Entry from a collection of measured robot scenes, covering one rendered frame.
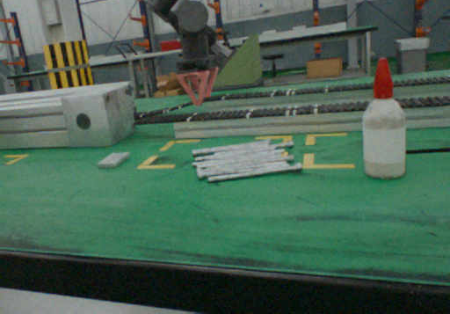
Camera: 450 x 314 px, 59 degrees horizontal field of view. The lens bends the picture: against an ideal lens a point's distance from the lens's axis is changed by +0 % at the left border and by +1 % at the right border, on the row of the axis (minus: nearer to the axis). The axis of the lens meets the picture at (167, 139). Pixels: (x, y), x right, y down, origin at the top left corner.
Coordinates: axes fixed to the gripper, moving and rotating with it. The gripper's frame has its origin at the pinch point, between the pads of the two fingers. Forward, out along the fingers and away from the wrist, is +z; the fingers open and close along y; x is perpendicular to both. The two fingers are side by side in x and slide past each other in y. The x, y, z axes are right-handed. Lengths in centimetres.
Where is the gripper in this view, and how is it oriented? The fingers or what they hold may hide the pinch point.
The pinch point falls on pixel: (201, 99)
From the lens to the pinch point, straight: 87.2
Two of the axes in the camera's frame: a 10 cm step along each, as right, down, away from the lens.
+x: 9.2, -0.4, -3.9
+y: -3.7, 2.7, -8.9
